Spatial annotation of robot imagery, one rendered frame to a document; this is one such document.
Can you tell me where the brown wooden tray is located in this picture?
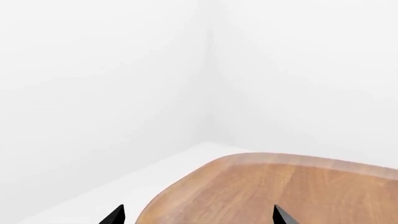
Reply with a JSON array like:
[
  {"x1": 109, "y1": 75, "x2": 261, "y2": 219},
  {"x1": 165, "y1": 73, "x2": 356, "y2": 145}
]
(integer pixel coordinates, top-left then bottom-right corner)
[{"x1": 136, "y1": 152, "x2": 398, "y2": 224}]

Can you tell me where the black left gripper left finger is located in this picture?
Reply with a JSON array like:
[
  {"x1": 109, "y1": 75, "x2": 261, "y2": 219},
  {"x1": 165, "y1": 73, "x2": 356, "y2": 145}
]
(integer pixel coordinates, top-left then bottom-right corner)
[{"x1": 98, "y1": 203, "x2": 126, "y2": 224}]

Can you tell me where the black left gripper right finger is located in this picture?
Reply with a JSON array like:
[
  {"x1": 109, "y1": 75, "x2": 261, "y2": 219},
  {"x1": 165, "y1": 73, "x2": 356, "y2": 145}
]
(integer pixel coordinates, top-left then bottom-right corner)
[{"x1": 272, "y1": 203, "x2": 301, "y2": 224}]

